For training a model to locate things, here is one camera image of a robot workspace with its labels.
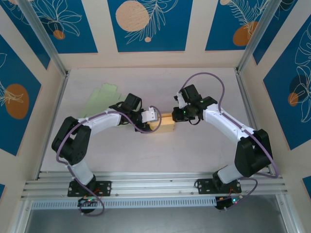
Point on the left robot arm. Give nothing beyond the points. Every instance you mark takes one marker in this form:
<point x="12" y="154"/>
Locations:
<point x="73" y="143"/>

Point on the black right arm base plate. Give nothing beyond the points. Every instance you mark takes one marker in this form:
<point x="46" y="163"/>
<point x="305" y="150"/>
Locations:
<point x="202" y="185"/>

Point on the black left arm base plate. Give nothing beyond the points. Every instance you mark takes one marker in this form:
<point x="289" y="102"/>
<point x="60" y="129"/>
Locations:
<point x="107" y="188"/>

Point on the green paper box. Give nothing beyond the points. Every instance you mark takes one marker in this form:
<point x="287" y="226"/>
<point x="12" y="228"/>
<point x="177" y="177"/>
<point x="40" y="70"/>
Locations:
<point x="102" y="97"/>

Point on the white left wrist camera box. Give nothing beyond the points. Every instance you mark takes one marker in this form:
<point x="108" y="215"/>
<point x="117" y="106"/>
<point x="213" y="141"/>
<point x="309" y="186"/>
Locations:
<point x="149" y="116"/>

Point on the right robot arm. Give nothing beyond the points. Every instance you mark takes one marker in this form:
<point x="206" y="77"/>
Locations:
<point x="228" y="123"/>

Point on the aluminium corner post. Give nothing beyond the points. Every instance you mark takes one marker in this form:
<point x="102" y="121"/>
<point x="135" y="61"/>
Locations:
<point x="43" y="36"/>
<point x="258" y="36"/>

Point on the aluminium mounting rails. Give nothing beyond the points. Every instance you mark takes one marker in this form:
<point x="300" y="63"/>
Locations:
<point x="150" y="184"/>

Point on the aluminium frame bar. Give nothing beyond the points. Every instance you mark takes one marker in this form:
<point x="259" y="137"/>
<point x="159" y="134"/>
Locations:
<point x="289" y="218"/>
<point x="19" y="218"/>

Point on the tan wooden block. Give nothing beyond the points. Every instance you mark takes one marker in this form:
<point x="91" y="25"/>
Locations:
<point x="165" y="125"/>

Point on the blue floral wall panel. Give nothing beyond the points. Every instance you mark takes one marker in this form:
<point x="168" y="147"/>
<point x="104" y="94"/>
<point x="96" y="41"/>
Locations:
<point x="307" y="184"/>
<point x="170" y="36"/>
<point x="218" y="24"/>
<point x="2" y="191"/>
<point x="73" y="14"/>
<point x="26" y="38"/>
<point x="279" y="109"/>
<point x="14" y="72"/>
<point x="279" y="24"/>

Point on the grey metal sheet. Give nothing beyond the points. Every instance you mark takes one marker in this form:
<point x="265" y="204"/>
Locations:
<point x="158" y="222"/>

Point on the aluminium table side rail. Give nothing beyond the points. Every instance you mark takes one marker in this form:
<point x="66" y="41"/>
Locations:
<point x="245" y="97"/>
<point x="64" y="81"/>

